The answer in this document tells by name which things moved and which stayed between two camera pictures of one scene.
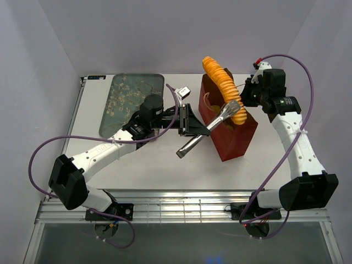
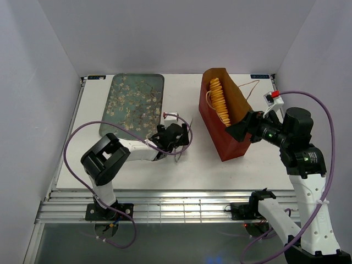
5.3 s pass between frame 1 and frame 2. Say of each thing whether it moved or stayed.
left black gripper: moved
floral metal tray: stayed
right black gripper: moved
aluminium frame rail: stayed
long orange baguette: moved
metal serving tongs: moved
